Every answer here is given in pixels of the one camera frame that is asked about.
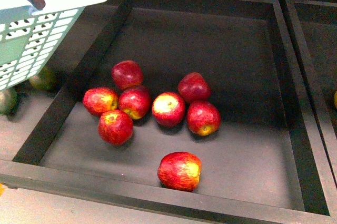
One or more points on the dark red apple top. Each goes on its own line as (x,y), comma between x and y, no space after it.
(126,74)

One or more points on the black display tray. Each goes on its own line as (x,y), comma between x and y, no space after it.
(265,164)

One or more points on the dark red apple upper right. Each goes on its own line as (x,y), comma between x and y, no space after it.
(194,87)

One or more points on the yellow fruit right edge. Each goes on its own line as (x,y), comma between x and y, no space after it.
(335,99)

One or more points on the green mango upper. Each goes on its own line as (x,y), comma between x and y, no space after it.
(45,80)

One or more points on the green mango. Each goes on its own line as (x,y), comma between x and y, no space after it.
(8,100)
(45,80)

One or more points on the light blue plastic basket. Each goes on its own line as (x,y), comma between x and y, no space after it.
(29,37)

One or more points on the red apple centre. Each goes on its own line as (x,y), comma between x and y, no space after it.
(135,101)

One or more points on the red apple front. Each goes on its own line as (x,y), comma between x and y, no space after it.
(180,171)

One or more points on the green mango lower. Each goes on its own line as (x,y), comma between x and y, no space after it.
(8,100)

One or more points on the red apple yellow top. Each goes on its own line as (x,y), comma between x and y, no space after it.
(168,109)

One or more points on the red apple far left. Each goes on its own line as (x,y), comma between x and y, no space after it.
(99,100)

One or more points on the dark red apple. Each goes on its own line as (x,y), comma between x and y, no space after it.
(194,87)
(126,74)

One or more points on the red apple lower left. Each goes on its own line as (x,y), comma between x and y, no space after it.
(115,127)

